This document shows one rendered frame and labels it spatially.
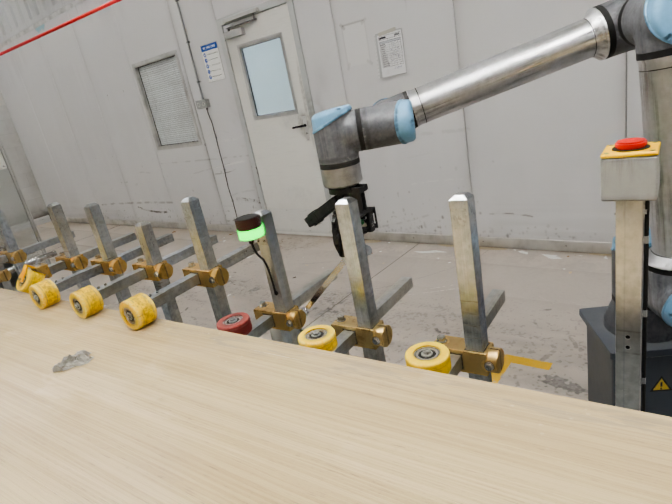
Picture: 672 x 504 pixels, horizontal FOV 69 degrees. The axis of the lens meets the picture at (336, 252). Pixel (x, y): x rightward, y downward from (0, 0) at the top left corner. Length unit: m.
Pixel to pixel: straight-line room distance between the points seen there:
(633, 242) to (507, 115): 2.80
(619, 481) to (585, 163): 2.95
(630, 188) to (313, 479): 0.60
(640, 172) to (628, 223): 0.08
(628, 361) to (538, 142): 2.72
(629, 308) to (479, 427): 0.32
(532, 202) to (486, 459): 3.07
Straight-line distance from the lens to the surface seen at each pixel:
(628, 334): 0.93
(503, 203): 3.74
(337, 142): 1.06
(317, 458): 0.75
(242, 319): 1.19
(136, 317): 1.30
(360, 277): 1.05
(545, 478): 0.69
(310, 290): 1.39
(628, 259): 0.87
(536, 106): 3.53
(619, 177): 0.81
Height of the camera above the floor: 1.39
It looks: 19 degrees down
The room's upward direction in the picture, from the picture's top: 11 degrees counter-clockwise
